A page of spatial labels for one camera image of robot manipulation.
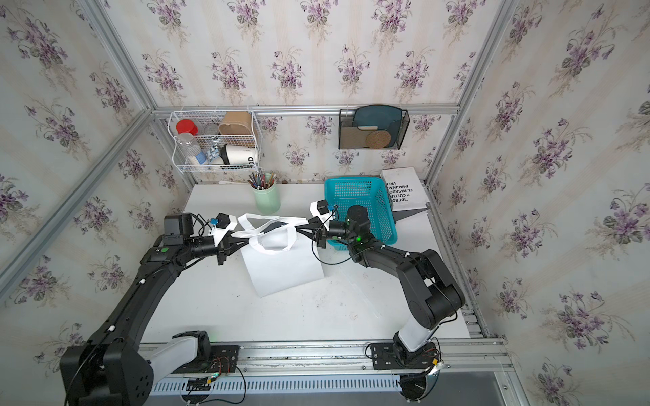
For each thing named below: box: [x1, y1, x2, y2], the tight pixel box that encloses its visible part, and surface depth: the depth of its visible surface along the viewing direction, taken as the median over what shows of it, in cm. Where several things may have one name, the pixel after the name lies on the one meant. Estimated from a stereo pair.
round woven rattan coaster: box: [365, 130, 392, 149], surface depth 100 cm
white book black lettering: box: [380, 166, 430, 212], surface depth 109 cm
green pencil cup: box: [249, 172, 281, 215], surface depth 104 cm
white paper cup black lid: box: [219, 143, 259, 165], surface depth 95 cm
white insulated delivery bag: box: [231, 213, 325, 298], surface depth 74 cm
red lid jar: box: [176, 119, 199, 136], surface depth 94 cm
